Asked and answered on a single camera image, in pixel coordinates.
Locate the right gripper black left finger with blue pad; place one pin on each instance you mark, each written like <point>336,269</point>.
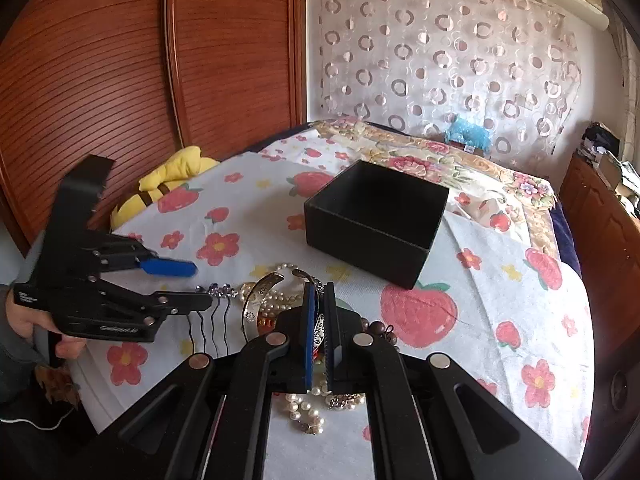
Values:
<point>279,361</point>

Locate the strawberry flower print cloth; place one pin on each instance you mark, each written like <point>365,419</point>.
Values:
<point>519,326</point>

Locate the floral bed quilt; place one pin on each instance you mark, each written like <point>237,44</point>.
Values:
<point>507,201</point>

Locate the pink circle lace curtain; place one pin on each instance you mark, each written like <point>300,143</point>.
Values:
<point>509,66</point>

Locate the wooden side cabinet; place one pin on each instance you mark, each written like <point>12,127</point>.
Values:
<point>606,238</point>

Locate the wooden louvred wardrobe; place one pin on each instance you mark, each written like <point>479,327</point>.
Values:
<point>135,80</point>

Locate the silver engraved cuff bangle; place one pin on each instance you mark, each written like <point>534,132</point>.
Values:
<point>279,290</point>

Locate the black square storage box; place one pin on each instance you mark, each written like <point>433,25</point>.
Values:
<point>378,219</point>

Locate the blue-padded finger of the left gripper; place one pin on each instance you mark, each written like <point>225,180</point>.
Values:
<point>149,264</point>

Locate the person's left hand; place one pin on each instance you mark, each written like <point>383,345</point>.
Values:
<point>24,320</point>

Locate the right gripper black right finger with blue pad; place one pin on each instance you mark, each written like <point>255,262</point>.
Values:
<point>359,362</point>

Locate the clutter pile on cabinet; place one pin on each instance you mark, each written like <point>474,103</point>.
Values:
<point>598,148</point>

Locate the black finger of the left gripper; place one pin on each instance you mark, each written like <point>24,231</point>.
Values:
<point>162,301</point>

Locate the blue plush toy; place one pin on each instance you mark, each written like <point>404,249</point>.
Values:
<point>468,136</point>

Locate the black hairpin comb with gems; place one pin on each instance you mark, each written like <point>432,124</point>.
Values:
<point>213,333</point>

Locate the yellow plush toy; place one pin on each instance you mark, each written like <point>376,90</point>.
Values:
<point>178,169</point>

